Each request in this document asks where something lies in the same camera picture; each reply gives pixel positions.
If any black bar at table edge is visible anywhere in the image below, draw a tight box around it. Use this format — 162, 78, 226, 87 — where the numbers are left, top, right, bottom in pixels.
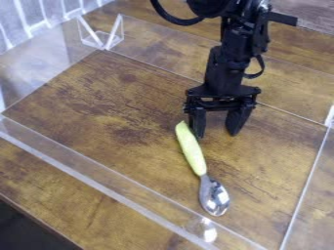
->
269, 12, 298, 26

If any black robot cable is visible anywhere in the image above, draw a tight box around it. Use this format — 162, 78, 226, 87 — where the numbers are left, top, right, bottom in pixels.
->
148, 0, 206, 27

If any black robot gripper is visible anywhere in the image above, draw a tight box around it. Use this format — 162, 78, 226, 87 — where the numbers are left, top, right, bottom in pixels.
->
184, 46, 261, 139

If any clear acrylic triangular bracket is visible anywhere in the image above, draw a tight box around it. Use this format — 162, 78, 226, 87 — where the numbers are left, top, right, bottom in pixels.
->
78, 15, 124, 51

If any clear acrylic tray enclosure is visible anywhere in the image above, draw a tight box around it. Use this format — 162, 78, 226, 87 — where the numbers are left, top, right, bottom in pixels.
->
5, 16, 334, 249

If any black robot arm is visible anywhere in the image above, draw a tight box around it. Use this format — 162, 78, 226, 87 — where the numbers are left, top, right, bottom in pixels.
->
184, 0, 271, 139

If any green handled metal spoon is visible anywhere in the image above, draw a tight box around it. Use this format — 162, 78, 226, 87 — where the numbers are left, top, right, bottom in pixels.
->
175, 121, 230, 217

